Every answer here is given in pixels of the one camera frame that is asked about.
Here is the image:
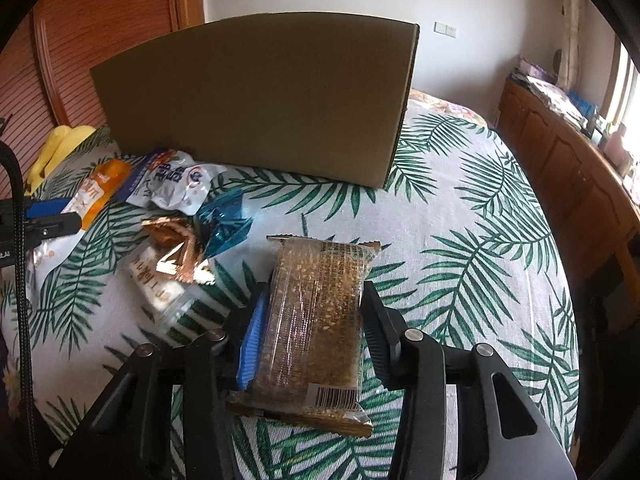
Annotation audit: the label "white clear snack packet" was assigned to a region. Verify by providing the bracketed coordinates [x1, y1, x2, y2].
[125, 242, 236, 333]

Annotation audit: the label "folded floral cloth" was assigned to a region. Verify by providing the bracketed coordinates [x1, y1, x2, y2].
[525, 76, 581, 116]

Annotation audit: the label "pink white bottle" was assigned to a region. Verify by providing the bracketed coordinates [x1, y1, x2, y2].
[607, 122, 632, 166]

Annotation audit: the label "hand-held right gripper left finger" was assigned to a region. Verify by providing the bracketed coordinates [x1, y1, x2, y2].
[55, 282, 272, 480]

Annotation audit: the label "yellow plush toy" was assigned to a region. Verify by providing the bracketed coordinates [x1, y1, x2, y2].
[24, 125, 98, 196]

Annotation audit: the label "orange white snack packet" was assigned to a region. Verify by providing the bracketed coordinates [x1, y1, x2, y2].
[27, 157, 132, 306]

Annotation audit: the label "wooden cabinet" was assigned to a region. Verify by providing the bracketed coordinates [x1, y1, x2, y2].
[497, 77, 640, 311]

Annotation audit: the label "floral bedding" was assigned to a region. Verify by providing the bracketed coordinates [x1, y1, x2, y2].
[407, 87, 488, 128]

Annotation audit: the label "copper foil snack packet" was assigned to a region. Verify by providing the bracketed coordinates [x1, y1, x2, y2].
[141, 215, 217, 286]

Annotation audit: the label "purple patterned box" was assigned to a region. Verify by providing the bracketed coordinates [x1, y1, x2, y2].
[515, 56, 553, 81]

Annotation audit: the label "wooden framed window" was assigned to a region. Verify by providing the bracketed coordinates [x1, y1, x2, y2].
[597, 5, 640, 161]

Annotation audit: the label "wooden slatted wardrobe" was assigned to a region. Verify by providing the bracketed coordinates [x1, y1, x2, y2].
[0, 0, 206, 196]

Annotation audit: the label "sesame bar clear packet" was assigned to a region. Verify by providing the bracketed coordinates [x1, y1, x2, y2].
[225, 234, 383, 438]

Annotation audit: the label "blue foil snack packet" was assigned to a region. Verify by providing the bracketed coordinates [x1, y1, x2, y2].
[194, 191, 253, 260]

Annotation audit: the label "brown cardboard box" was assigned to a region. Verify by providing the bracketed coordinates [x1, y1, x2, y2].
[90, 11, 421, 191]

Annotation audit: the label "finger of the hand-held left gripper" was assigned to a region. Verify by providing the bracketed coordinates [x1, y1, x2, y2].
[22, 198, 72, 220]
[24, 211, 83, 250]

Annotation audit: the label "white blue snack packet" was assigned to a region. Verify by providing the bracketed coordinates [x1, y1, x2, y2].
[125, 147, 228, 217]

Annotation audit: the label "black braided cable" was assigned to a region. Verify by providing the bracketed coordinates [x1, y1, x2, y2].
[0, 140, 40, 443]

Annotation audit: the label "blue packets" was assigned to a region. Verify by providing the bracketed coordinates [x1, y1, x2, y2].
[567, 91, 601, 121]

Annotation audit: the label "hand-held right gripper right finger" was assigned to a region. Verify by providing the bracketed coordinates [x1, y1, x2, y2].
[361, 282, 577, 480]

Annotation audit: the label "patterned curtain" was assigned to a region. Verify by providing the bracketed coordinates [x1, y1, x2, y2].
[552, 0, 593, 93]

